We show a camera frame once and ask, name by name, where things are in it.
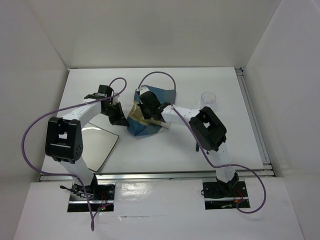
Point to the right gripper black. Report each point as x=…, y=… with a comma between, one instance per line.
x=146, y=116

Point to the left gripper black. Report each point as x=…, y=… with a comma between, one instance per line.
x=119, y=119

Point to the blue beige white cloth placemat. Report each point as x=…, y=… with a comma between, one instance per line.
x=138, y=124

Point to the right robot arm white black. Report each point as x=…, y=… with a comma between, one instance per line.
x=205, y=126

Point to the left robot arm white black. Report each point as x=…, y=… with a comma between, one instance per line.
x=64, y=140

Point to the square white plate dark rim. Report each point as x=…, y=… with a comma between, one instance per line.
x=98, y=144

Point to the clear plastic cup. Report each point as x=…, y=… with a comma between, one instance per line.
x=208, y=99

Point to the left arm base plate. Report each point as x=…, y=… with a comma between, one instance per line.
x=102, y=199

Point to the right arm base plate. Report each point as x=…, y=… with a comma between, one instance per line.
x=215, y=199

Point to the front aluminium rail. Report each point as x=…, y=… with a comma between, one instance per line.
x=162, y=176

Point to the aluminium rail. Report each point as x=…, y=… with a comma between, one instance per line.
x=162, y=176
x=253, y=120

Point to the right side aluminium rail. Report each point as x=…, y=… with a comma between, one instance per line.
x=253, y=120

